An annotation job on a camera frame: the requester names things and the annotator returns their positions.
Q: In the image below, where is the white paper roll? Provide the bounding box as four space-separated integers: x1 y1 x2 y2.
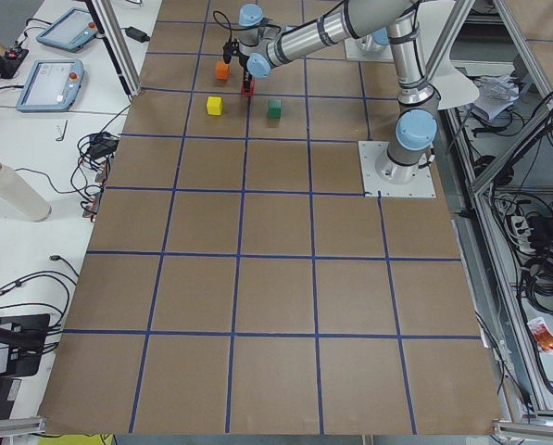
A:
0 161 52 222

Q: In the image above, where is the lower teach pendant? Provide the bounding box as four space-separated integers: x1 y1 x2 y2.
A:
16 59 84 112

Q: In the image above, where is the black cable bundle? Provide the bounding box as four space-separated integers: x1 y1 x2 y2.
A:
48 108 133 223

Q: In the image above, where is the black monitor stand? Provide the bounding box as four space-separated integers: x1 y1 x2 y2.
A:
0 314 50 377

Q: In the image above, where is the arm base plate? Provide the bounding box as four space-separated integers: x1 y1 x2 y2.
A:
358 141 436 198
345 38 393 63

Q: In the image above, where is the white power strip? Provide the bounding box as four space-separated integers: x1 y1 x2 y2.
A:
507 214 535 255

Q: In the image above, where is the green wooden block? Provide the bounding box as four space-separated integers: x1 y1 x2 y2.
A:
267 98 283 120

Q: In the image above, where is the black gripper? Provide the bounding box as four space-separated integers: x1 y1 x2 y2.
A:
242 53 256 92

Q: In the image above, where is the white paper stack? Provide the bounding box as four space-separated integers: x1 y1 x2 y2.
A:
472 74 520 122

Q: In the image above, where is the red snack packet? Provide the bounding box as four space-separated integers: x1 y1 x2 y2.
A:
527 317 553 354

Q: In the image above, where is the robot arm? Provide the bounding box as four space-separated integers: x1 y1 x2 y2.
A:
222 1 440 177
356 27 391 56

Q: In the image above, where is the aluminium frame post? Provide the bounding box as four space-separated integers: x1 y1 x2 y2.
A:
84 0 141 98

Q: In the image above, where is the allen key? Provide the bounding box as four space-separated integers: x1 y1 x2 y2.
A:
55 120 69 142

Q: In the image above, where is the red wooden block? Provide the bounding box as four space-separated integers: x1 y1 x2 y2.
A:
240 83 255 97

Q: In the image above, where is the teach pendant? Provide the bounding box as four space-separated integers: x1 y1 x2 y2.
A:
16 59 84 112
36 7 98 53

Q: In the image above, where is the upper teach pendant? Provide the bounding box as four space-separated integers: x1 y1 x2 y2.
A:
36 7 98 53

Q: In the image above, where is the orange wooden block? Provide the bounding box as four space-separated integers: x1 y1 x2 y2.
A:
215 60 230 81

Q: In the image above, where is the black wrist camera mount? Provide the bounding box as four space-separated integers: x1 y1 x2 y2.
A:
222 40 238 65

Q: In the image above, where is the black power adapter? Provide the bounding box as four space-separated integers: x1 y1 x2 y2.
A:
124 27 150 43

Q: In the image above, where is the yellow wooden block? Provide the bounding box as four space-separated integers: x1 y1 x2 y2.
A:
206 96 223 116

